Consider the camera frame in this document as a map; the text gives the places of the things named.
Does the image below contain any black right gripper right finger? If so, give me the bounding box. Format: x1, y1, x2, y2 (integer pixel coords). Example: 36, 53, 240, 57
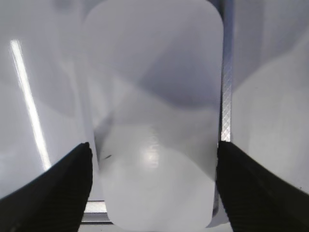
216, 141, 309, 232

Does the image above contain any white whiteboard eraser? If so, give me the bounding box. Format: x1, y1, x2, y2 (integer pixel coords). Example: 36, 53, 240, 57
83, 0, 223, 232

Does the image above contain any white magnetic whiteboard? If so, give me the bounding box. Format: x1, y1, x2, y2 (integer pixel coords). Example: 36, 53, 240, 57
0, 0, 309, 232

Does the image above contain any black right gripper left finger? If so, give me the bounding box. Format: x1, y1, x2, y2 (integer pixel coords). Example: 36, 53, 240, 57
0, 143, 93, 232

